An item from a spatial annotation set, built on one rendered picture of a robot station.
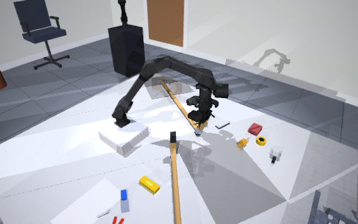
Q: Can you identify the long scraper with wooden handle and dark grey blade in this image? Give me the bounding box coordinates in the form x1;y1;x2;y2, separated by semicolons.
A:
170;131;181;224

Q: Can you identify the blue-handled scraper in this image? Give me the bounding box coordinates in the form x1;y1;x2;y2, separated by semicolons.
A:
120;190;129;213

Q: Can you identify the pink rectangular block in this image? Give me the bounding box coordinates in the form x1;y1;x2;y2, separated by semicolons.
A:
248;123;263;136

